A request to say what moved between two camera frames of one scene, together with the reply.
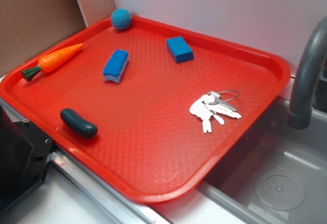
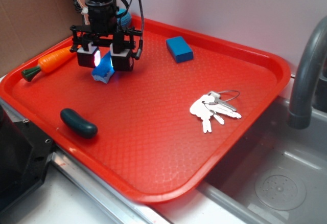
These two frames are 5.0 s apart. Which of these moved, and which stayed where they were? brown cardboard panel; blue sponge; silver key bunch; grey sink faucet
Moved: blue sponge
Stayed: brown cardboard panel; grey sink faucet; silver key bunch
